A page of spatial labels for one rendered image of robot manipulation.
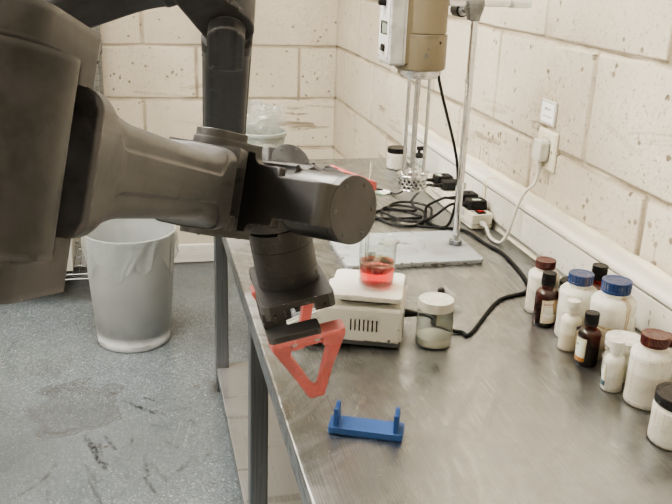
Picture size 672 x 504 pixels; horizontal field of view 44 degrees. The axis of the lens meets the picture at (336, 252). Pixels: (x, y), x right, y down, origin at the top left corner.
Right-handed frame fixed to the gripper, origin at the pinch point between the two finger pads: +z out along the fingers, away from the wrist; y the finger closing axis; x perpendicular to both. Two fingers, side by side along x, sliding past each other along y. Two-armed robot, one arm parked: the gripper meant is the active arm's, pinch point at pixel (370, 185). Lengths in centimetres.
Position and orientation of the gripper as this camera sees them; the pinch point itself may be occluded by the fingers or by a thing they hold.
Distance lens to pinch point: 132.8
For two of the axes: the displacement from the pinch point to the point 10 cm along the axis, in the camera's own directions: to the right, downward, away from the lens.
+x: -0.5, 9.4, 3.3
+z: 8.9, -1.1, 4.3
